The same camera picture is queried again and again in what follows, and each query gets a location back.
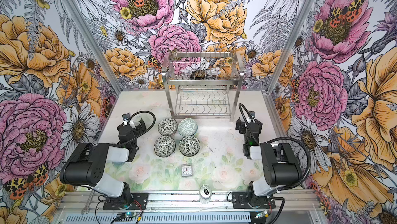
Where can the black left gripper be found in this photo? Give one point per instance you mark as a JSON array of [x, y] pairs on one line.
[[131, 127]]

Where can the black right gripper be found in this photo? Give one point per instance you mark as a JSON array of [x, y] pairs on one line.
[[248, 126]]

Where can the black white floral bowl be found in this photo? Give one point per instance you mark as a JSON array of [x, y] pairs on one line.
[[168, 127]]

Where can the green geometric pattern bowl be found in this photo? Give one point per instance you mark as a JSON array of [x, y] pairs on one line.
[[187, 127]]

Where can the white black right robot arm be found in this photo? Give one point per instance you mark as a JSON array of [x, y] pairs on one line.
[[280, 166]]

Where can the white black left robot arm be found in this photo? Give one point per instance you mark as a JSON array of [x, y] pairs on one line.
[[86, 166]]

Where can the stainless steel dish rack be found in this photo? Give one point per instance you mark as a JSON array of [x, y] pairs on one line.
[[203, 84]]

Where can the black white patterned bowl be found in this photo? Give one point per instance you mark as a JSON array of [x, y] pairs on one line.
[[189, 146]]

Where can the small square alarm clock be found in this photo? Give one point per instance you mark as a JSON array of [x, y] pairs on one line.
[[187, 170]]

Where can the silver drink can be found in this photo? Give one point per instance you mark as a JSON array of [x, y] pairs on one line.
[[205, 194]]

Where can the green circuit board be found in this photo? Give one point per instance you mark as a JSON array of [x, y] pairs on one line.
[[128, 217]]

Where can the silver wrench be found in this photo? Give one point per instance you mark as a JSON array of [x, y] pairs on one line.
[[86, 208]]

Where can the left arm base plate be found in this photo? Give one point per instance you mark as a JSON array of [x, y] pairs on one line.
[[138, 202]]

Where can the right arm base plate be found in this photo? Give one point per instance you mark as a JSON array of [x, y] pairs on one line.
[[240, 199]]

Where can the aluminium front rail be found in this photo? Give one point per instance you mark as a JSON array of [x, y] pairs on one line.
[[189, 201]]

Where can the white vented cable duct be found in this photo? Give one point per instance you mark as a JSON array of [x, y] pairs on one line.
[[163, 218]]

